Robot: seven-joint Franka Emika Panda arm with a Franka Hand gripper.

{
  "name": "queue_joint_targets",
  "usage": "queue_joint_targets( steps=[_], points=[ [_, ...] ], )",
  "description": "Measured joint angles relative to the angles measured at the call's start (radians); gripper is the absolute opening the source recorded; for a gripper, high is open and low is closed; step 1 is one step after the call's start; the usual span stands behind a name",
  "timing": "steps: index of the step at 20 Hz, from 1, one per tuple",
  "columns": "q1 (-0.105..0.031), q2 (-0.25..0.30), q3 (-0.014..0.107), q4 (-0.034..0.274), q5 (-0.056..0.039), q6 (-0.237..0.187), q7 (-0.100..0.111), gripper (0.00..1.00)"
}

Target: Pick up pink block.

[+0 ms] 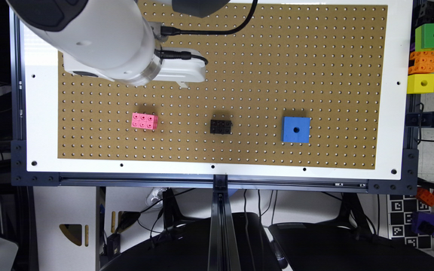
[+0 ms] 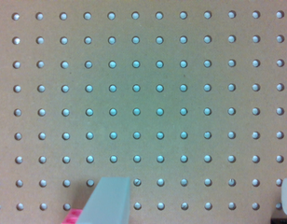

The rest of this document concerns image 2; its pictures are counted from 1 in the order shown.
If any brown perforated pegboard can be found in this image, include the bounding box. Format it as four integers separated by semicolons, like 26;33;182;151
0;0;287;224

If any pink block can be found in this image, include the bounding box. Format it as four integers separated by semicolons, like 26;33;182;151
61;209;82;224

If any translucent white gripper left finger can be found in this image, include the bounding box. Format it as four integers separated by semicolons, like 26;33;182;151
76;177;130;224

